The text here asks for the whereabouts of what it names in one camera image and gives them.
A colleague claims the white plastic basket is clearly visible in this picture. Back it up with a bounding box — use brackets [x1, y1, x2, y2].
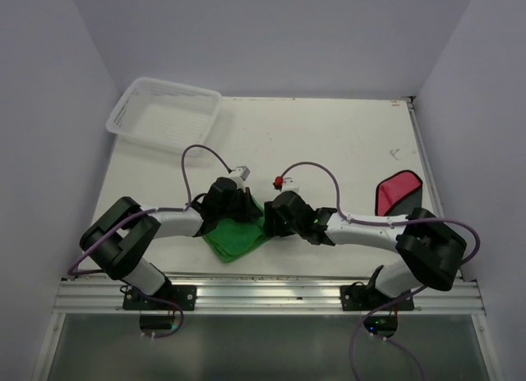
[105, 77, 223, 153]

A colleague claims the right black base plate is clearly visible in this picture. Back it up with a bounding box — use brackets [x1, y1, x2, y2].
[339, 282, 415, 312]

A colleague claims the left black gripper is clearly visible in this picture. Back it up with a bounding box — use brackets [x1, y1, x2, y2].
[217, 186, 262, 222]

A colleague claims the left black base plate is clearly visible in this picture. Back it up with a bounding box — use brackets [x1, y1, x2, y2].
[119, 283, 197, 311]

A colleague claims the green microfiber towel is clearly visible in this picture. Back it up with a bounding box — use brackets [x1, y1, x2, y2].
[202, 203, 270, 264]

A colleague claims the aluminium mounting rail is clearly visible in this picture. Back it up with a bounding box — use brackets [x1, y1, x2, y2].
[53, 273, 486, 315]

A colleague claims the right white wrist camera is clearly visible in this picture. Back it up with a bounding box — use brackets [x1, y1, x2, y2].
[273, 176, 299, 194]

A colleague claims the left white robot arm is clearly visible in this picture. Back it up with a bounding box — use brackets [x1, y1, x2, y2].
[80, 177, 264, 310]

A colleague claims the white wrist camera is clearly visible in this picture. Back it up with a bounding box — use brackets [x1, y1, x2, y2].
[273, 176, 299, 194]
[227, 166, 251, 190]

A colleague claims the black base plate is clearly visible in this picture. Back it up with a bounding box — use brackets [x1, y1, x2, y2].
[339, 282, 415, 312]
[119, 283, 197, 311]

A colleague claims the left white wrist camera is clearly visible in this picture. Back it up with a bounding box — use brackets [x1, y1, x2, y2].
[227, 166, 251, 190]

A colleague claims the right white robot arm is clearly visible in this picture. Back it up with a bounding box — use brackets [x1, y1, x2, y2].
[264, 190, 467, 310]

